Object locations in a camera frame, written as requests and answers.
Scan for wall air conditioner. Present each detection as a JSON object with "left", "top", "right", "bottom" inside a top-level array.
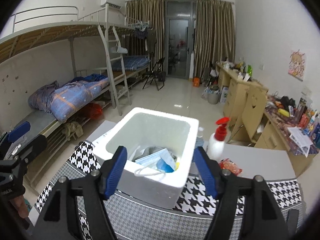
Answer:
[{"left": 100, "top": 0, "right": 125, "bottom": 8}]

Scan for person's left hand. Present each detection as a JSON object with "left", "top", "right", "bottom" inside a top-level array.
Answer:
[{"left": 10, "top": 195, "right": 30, "bottom": 219}]

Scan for glass balcony door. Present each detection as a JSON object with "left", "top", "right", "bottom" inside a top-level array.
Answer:
[{"left": 164, "top": 0, "right": 196, "bottom": 79}]

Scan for white pump lotion bottle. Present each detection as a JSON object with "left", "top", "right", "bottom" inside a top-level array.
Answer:
[{"left": 207, "top": 117, "right": 229, "bottom": 161}]

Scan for grey trash bucket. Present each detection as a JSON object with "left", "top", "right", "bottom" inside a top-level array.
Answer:
[{"left": 207, "top": 89, "right": 220, "bottom": 105}]

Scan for left brown curtain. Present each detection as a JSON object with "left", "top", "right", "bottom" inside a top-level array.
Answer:
[{"left": 125, "top": 0, "right": 165, "bottom": 64}]

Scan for white foam box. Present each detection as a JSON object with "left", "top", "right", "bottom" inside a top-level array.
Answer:
[{"left": 93, "top": 107, "right": 199, "bottom": 209}]

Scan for white papers on desk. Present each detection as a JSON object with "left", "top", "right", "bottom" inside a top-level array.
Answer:
[{"left": 287, "top": 127, "right": 313, "bottom": 157}]

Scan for wooden smiley chair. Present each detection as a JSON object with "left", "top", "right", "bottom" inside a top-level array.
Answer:
[{"left": 227, "top": 86, "right": 267, "bottom": 146}]

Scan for anime wall poster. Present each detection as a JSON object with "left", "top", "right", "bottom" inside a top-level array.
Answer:
[{"left": 288, "top": 50, "right": 306, "bottom": 81}]

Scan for metal bunk bed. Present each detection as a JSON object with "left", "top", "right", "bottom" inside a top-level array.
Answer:
[{"left": 1, "top": 4, "right": 150, "bottom": 187}]

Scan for black smartphone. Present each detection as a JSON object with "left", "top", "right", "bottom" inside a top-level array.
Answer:
[{"left": 286, "top": 209, "right": 299, "bottom": 238}]

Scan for wooden desk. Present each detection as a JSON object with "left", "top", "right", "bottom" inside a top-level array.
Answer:
[{"left": 216, "top": 62, "right": 318, "bottom": 176}]

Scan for orange item on floor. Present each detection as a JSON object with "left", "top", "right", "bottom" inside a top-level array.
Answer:
[{"left": 193, "top": 77, "right": 200, "bottom": 87}]

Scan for grey sock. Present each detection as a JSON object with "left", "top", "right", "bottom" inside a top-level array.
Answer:
[{"left": 142, "top": 146, "right": 177, "bottom": 161}]

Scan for blue plaid quilt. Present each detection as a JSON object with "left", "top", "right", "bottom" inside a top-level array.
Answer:
[{"left": 28, "top": 74, "right": 109, "bottom": 123}]

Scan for green tissue pack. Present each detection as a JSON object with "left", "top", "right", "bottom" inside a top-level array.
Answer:
[{"left": 175, "top": 162, "right": 180, "bottom": 171}]

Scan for blue face masks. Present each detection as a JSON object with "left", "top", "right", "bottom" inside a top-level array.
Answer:
[{"left": 133, "top": 148, "right": 177, "bottom": 177}]

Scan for blue spray bottle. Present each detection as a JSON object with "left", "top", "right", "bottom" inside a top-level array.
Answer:
[{"left": 195, "top": 127, "right": 208, "bottom": 152}]

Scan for right brown curtain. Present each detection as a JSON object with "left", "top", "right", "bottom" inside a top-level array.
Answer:
[{"left": 194, "top": 0, "right": 235, "bottom": 77}]

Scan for black folding chair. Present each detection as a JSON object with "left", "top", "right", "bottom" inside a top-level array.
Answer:
[{"left": 143, "top": 57, "right": 166, "bottom": 91}]

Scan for red snack packet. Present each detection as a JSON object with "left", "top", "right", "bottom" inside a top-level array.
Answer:
[{"left": 219, "top": 158, "right": 242, "bottom": 176}]

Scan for brown curtain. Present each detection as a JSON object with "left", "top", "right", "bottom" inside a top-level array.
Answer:
[
  {"left": 194, "top": 0, "right": 235, "bottom": 77},
  {"left": 125, "top": 0, "right": 165, "bottom": 64}
]

